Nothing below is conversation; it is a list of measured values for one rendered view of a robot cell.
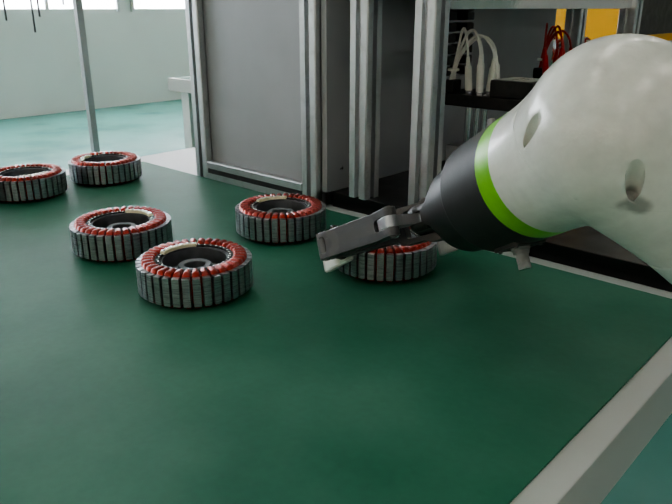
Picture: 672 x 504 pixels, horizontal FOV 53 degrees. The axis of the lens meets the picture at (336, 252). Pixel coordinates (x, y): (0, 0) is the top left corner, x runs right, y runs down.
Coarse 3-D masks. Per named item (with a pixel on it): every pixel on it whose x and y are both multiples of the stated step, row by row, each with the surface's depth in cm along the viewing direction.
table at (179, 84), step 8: (560, 40) 349; (584, 40) 368; (552, 56) 338; (168, 80) 271; (176, 80) 267; (184, 80) 264; (168, 88) 272; (176, 88) 268; (184, 88) 265; (184, 96) 272; (184, 104) 273; (184, 112) 275; (192, 112) 273; (184, 120) 276; (192, 120) 274; (184, 128) 277; (192, 128) 275; (184, 136) 279; (192, 136) 276; (192, 144) 277
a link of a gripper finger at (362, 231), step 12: (372, 216) 57; (384, 216) 56; (336, 228) 60; (348, 228) 59; (360, 228) 58; (372, 228) 57; (396, 228) 55; (336, 240) 60; (348, 240) 59; (360, 240) 58; (372, 240) 57; (384, 240) 57; (336, 252) 60; (348, 252) 61
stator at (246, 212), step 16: (240, 208) 82; (256, 208) 84; (272, 208) 86; (288, 208) 85; (304, 208) 85; (320, 208) 82; (240, 224) 81; (256, 224) 79; (272, 224) 78; (288, 224) 78; (304, 224) 79; (320, 224) 81; (256, 240) 80; (272, 240) 79; (288, 240) 79; (304, 240) 81
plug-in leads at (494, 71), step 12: (480, 36) 95; (468, 48) 95; (480, 48) 93; (492, 48) 95; (456, 60) 97; (468, 60) 96; (480, 60) 93; (492, 60) 95; (468, 72) 96; (480, 72) 94; (492, 72) 95; (456, 84) 98; (468, 84) 97; (480, 84) 94
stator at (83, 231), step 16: (128, 208) 81; (144, 208) 81; (80, 224) 75; (96, 224) 78; (112, 224) 78; (128, 224) 79; (144, 224) 75; (160, 224) 76; (80, 240) 73; (96, 240) 73; (112, 240) 73; (128, 240) 73; (144, 240) 74; (160, 240) 76; (80, 256) 74; (96, 256) 73; (112, 256) 73; (128, 256) 74
